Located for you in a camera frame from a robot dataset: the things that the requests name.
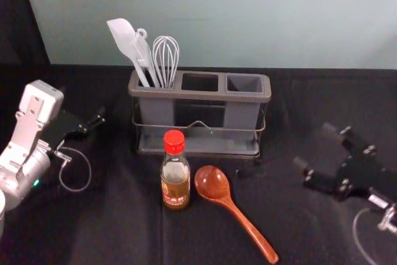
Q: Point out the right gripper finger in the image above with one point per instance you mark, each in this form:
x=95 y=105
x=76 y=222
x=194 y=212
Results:
x=322 y=182
x=353 y=142

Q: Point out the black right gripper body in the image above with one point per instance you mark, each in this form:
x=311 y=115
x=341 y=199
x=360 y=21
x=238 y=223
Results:
x=363 y=175

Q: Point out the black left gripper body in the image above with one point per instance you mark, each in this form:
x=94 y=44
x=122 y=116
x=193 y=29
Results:
x=63 y=125

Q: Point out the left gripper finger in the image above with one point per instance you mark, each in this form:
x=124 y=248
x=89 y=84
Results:
x=88 y=129
x=97 y=114

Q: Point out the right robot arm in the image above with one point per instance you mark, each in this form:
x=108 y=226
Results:
x=391 y=218

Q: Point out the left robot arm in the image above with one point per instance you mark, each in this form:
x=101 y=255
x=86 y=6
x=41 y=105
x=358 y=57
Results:
x=31 y=165

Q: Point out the white silicone spatula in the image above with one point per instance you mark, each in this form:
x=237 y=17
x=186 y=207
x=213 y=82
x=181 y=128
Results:
x=122 y=37

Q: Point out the glass bottle with red cap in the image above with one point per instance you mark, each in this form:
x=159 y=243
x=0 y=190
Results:
x=175 y=181

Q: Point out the black table cloth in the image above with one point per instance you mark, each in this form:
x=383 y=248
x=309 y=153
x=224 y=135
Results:
x=124 y=231

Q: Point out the brown wooden spoon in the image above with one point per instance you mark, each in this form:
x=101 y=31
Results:
x=214 y=182

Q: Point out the black hanging backdrop cloth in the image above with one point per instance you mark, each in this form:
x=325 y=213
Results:
x=15 y=13

